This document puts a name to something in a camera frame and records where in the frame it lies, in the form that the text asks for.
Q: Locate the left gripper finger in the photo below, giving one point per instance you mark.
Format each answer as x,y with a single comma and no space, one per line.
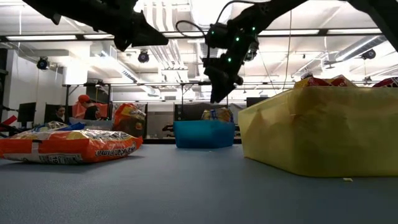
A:
146,32

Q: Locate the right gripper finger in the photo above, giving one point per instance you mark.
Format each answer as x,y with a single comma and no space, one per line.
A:
219,84
235,81

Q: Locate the red beef ramen packet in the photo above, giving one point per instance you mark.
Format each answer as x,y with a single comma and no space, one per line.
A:
323,82
387,83

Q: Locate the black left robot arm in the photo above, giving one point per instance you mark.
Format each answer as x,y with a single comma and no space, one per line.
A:
77,12

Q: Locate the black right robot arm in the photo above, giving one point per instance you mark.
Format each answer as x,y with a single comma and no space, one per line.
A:
295,9

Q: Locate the black background partition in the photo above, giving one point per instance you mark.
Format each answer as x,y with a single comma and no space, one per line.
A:
189,112

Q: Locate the blue plastic bin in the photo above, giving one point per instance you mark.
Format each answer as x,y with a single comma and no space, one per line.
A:
202,135

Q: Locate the orange background panel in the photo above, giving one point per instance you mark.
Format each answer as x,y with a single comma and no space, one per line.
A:
104,110

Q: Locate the person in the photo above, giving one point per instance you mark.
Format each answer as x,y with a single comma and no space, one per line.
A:
91,112
59,113

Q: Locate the yellow plastic bin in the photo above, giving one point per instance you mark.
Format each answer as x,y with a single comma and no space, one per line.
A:
320,133

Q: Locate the gray background desk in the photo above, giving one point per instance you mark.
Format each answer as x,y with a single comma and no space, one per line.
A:
99,124

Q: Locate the orange snack bag background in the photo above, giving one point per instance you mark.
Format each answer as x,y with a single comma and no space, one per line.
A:
115,130

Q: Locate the black computer monitor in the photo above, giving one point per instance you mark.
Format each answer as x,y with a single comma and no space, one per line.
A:
47,109
26,113

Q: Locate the small white crumb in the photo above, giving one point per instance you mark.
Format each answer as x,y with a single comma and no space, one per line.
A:
347,179

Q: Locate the black hanging camera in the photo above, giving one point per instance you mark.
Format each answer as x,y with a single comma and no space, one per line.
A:
254,51

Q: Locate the black background station frame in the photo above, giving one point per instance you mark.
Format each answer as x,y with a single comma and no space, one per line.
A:
182,93

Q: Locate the black overhead frame bar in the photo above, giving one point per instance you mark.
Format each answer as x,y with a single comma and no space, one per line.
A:
323,31

